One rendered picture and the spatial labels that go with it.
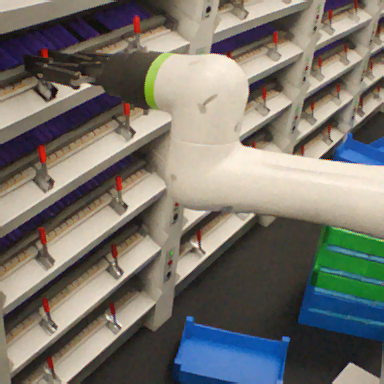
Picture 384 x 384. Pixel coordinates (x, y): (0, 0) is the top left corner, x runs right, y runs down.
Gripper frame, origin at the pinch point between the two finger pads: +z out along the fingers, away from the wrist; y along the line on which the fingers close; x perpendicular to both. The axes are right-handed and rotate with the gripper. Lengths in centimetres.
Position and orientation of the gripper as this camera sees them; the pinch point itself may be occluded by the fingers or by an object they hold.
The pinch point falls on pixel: (45, 61)
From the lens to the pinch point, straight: 119.5
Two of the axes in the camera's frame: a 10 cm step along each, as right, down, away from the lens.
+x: 0.3, -8.5, -5.2
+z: -8.7, -2.7, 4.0
